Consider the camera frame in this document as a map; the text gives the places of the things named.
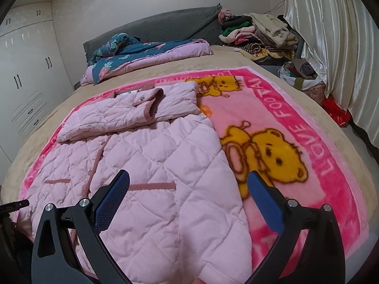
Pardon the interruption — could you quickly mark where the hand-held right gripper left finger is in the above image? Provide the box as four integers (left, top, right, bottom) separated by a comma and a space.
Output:
31, 169, 131, 284

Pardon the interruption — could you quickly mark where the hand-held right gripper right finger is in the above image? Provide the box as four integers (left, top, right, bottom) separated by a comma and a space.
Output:
247, 171, 346, 284

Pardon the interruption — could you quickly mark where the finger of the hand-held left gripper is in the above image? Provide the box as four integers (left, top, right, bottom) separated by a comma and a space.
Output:
0, 199, 30, 213

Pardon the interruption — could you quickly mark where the pink quilted jacket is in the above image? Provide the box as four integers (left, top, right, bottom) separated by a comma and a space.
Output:
18, 80, 253, 284

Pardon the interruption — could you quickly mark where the bag of clothes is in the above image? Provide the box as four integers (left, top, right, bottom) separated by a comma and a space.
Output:
278, 58, 325, 91

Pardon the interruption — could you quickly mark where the pile of folded clothes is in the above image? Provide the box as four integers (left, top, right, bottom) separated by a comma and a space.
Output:
218, 8, 299, 62

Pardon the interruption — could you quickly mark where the beige bed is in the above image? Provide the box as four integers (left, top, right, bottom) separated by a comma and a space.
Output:
1, 44, 379, 284

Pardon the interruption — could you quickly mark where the pink bear printed blanket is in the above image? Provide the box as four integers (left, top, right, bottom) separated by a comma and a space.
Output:
16, 66, 370, 275

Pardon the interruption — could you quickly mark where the red plastic bag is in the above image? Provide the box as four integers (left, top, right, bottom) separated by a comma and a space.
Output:
322, 97, 350, 127

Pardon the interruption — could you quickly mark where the pink floral bag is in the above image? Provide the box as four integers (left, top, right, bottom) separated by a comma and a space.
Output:
305, 83, 328, 102

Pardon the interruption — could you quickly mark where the white wardrobe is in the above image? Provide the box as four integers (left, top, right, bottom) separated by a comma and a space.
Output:
0, 4, 74, 166

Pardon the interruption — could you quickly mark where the teal floral folded quilt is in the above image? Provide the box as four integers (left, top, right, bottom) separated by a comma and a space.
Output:
80, 32, 213, 86

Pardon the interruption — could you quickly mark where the white satin curtain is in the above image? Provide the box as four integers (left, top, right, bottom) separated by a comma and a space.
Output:
283, 0, 379, 138

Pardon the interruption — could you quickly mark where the grey headboard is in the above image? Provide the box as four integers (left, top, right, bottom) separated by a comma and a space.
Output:
83, 4, 222, 54

